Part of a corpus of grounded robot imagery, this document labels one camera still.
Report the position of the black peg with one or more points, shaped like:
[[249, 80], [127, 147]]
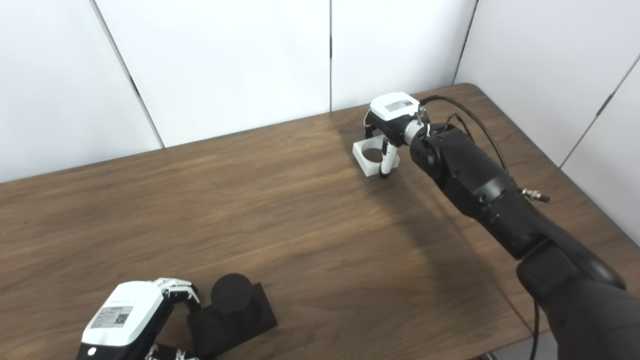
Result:
[[232, 295]]

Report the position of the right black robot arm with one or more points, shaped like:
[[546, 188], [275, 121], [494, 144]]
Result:
[[480, 185]]

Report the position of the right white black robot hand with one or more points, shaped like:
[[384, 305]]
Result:
[[395, 107]]

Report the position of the white square piece with hole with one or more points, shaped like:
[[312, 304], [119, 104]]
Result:
[[367, 167]]

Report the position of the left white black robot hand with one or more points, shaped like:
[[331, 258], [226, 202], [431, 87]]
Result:
[[125, 312]]

